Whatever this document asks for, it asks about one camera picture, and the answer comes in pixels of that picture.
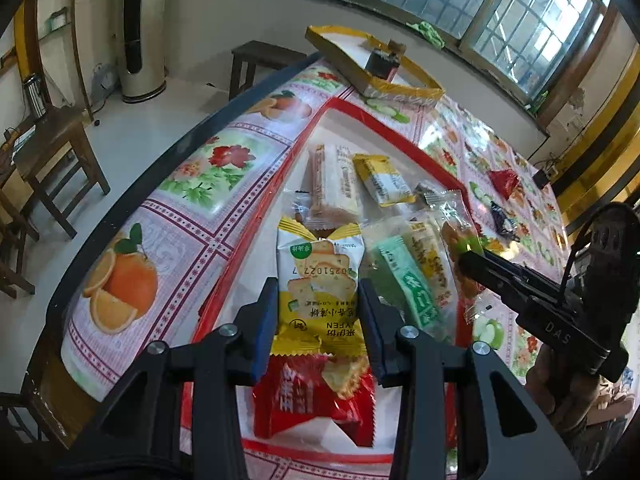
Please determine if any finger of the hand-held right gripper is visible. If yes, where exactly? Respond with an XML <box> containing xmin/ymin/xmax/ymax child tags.
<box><xmin>458</xmin><ymin>252</ymin><xmax>532</xmax><ymax>314</ymax></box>
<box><xmin>482</xmin><ymin>250</ymin><xmax>569</xmax><ymax>296</ymax></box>

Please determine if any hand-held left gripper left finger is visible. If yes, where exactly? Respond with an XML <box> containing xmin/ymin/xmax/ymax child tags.
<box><xmin>92</xmin><ymin>276</ymin><xmax>279</xmax><ymax>480</ymax></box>

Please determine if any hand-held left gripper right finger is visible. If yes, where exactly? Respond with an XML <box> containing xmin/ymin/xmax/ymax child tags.
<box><xmin>360</xmin><ymin>278</ymin><xmax>582</xmax><ymax>480</ymax></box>

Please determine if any green snack packet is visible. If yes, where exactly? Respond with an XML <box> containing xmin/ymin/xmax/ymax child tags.
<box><xmin>374</xmin><ymin>234</ymin><xmax>453</xmax><ymax>344</ymax></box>

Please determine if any clear orange snack packet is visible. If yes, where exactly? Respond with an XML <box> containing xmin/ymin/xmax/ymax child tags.
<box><xmin>430</xmin><ymin>190</ymin><xmax>496</xmax><ymax>323</ymax></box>

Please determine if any yellow cracker snack packet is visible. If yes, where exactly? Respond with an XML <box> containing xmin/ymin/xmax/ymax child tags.
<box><xmin>276</xmin><ymin>216</ymin><xmax>364</xmax><ymax>359</ymax></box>

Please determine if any large red snack packet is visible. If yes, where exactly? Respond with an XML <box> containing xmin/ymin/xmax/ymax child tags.
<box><xmin>252</xmin><ymin>352</ymin><xmax>377</xmax><ymax>447</ymax></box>

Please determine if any clear brown snack packet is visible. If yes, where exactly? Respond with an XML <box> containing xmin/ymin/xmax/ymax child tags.
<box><xmin>281</xmin><ymin>189</ymin><xmax>331</xmax><ymax>241</ymax></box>

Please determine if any small yellow snack packet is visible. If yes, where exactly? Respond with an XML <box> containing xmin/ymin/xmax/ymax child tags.
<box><xmin>352</xmin><ymin>154</ymin><xmax>416</xmax><ymax>207</ymax></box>

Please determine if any beige long snack packet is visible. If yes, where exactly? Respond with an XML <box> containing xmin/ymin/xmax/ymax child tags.
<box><xmin>306</xmin><ymin>144</ymin><xmax>364</xmax><ymax>224</ymax></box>

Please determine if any red cardboard tray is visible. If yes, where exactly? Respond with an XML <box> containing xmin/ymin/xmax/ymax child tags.
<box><xmin>192</xmin><ymin>97</ymin><xmax>471</xmax><ymax>463</ymax></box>

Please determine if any person's right hand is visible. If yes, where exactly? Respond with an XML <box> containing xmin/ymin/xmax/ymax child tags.
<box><xmin>522</xmin><ymin>337</ymin><xmax>603</xmax><ymax>432</ymax></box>

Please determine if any dark blue snack packet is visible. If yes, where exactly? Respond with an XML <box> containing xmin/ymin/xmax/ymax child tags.
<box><xmin>489</xmin><ymin>201</ymin><xmax>521</xmax><ymax>239</ymax></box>

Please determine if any small red snack packet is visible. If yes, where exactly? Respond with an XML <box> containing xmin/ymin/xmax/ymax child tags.
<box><xmin>487</xmin><ymin>169</ymin><xmax>521</xmax><ymax>199</ymax></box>

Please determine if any fruit and flower tablecloth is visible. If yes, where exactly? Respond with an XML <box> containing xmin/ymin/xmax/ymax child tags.
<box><xmin>60</xmin><ymin>57</ymin><xmax>571</xmax><ymax>480</ymax></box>

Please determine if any yellow cardboard box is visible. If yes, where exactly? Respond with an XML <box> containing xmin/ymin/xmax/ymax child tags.
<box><xmin>306</xmin><ymin>25</ymin><xmax>445</xmax><ymax>107</ymax></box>

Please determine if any green cloth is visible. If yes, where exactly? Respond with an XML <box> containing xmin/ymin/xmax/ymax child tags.
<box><xmin>407</xmin><ymin>20</ymin><xmax>446</xmax><ymax>51</ymax></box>

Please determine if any barred window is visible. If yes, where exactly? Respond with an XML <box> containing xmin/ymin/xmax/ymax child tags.
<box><xmin>165</xmin><ymin>0</ymin><xmax>621</xmax><ymax>106</ymax></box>

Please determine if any wooden chair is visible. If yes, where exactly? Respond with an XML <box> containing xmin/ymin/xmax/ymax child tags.
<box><xmin>0</xmin><ymin>185</ymin><xmax>41</xmax><ymax>301</ymax></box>
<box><xmin>14</xmin><ymin>106</ymin><xmax>111</xmax><ymax>239</ymax></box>

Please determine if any dark wooden stool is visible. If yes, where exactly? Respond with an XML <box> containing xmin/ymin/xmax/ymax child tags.
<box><xmin>230</xmin><ymin>40</ymin><xmax>309</xmax><ymax>102</ymax></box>

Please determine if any white standing air conditioner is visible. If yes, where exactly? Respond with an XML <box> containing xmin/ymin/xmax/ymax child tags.
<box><xmin>117</xmin><ymin>0</ymin><xmax>169</xmax><ymax>105</ymax></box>

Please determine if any gold door frame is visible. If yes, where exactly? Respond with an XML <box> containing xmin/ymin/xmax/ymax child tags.
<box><xmin>547</xmin><ymin>45</ymin><xmax>640</xmax><ymax>211</ymax></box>

